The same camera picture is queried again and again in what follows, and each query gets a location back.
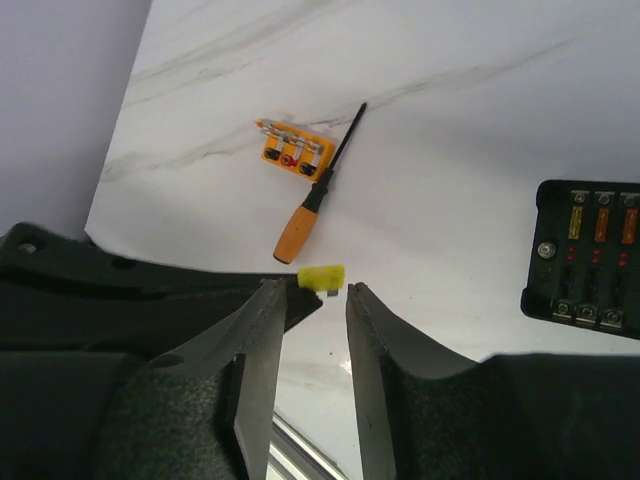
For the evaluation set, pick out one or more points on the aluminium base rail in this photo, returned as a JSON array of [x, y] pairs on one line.
[[292, 456]]

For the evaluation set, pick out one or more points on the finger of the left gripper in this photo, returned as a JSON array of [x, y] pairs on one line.
[[64, 294]]

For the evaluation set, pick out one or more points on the black fuse box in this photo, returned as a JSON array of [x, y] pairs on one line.
[[592, 282]]

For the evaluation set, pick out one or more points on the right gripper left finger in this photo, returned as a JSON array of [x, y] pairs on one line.
[[180, 388]]

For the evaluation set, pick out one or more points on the yellow blade fuse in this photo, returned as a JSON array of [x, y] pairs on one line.
[[575, 222], [328, 279]]

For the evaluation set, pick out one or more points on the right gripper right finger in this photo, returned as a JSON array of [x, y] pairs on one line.
[[426, 412]]

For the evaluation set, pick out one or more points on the orange terminal block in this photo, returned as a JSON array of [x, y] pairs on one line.
[[295, 149]]

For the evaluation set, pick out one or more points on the orange handle screwdriver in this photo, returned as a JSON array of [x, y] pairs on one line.
[[301, 224]]

